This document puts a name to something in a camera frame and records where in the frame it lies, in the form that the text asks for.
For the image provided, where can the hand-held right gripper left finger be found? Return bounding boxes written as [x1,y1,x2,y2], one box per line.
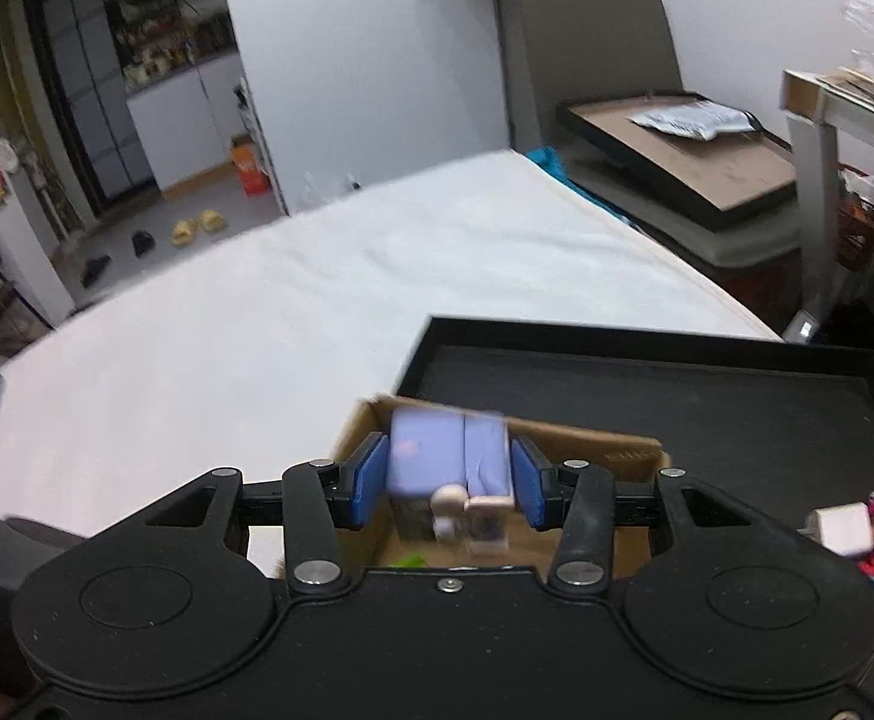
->
[144,431,391,590]

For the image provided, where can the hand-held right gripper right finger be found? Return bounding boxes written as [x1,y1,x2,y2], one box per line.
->
[510,436,770,590]

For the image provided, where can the grey patterned small box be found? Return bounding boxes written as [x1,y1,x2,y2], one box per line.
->
[388,406,517,545]

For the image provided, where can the brown cardboard box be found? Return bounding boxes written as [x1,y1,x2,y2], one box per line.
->
[279,394,672,583]

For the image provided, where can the black shallow tray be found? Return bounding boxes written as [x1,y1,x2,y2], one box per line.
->
[396,315,874,620]

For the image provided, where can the white charger plug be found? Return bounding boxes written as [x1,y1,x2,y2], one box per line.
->
[807,502,873,558]

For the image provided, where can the teal cloth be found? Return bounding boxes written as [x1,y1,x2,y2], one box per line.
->
[525,148,574,182]

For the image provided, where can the orange carton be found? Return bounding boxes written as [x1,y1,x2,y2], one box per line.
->
[229,136,270,197]

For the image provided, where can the grey plastic mail bag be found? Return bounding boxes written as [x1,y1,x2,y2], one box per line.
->
[628,106,765,142]

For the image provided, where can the white-legged desk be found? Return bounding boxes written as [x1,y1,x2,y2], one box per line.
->
[780,69,874,316]

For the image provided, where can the grey upholstered chair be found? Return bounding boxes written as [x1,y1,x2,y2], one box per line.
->
[493,0,806,287]

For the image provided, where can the dark glass sliding door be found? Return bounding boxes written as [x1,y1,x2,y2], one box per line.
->
[24,0,157,215]

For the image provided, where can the kitchen cabinet shelf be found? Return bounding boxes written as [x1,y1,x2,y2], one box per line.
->
[105,0,237,95]

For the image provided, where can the black picture frame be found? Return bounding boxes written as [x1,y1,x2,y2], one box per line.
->
[555,92,798,233]

